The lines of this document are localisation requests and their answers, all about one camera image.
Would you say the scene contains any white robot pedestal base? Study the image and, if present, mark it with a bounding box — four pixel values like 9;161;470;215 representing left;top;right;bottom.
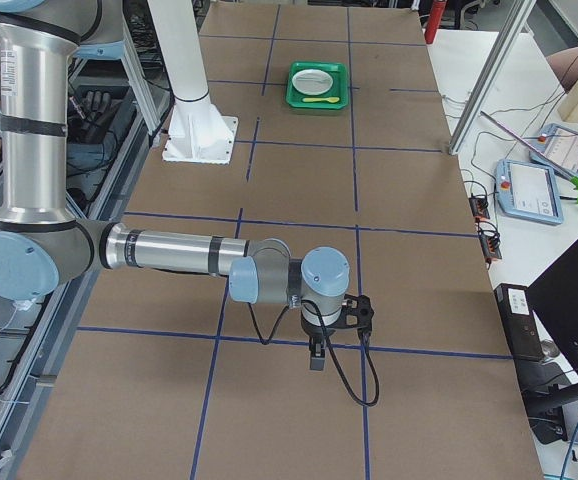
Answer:
148;0;238;165

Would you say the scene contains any black desktop box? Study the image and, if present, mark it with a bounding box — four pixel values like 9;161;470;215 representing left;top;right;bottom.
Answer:
494;283;544;362

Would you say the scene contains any red cylinder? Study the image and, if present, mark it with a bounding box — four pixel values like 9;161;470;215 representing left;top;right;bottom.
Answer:
424;0;447;45

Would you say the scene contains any aluminium frame post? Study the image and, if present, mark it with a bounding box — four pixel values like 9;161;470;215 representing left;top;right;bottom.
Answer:
448;0;536;155

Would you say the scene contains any far teach pendant tablet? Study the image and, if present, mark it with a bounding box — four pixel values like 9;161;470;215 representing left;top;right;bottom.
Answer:
530;123;578;176

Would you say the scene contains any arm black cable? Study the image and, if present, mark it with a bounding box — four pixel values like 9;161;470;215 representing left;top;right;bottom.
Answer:
246;299;382;408

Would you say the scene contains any white round plate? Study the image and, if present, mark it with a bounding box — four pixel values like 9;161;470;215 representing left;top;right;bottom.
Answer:
291;69;333;96

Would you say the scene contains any yellow plastic spoon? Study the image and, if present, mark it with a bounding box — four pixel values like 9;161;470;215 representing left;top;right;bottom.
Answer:
302;96;341;104

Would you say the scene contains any near teach pendant tablet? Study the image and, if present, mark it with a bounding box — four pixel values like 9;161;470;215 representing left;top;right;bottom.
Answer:
495;159;564;225

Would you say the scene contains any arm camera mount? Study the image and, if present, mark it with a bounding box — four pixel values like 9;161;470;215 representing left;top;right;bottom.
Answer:
336;294;374;345

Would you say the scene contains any green plastic tray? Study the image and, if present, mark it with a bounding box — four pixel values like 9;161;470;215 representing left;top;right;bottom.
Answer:
285;61;350;110

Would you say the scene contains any teach pendant tablet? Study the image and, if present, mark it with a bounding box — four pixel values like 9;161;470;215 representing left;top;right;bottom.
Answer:
530;123;578;176
495;159;564;225

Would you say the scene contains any reacher grabber tool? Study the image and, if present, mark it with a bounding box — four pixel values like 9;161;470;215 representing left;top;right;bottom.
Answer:
480;111;578;204

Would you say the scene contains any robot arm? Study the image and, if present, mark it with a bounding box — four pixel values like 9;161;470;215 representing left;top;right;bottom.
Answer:
0;1;356;370

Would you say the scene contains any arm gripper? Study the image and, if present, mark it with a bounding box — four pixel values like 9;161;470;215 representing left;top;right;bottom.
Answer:
301;319;338;371

